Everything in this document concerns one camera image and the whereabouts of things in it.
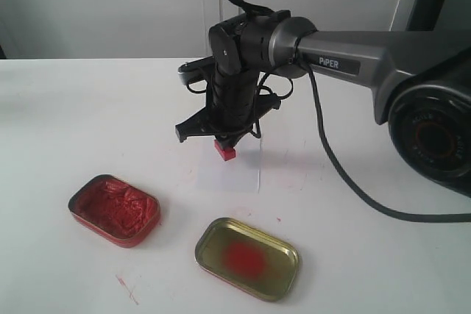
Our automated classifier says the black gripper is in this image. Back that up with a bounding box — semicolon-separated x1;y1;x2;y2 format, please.
175;67;282;145

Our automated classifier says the red stamp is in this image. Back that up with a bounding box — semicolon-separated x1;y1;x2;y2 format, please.
213;140;236;161

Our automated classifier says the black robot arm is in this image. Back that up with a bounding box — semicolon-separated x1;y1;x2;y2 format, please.
176;10;470;195

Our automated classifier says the red ink tin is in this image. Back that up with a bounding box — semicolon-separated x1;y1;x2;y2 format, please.
68;174;161;249

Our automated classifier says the white paper sheet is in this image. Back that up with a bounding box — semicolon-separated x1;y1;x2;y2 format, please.
196;136;262;193

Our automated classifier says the gold tin lid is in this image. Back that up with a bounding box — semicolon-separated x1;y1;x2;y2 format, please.
194;217;300;302

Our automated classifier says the white cabinet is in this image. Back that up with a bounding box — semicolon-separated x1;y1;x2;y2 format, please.
1;0;416;59

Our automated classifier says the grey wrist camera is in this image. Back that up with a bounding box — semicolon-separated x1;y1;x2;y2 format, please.
177;56;216;86

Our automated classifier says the black cable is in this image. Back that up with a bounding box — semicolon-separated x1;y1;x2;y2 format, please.
185;0;471;224

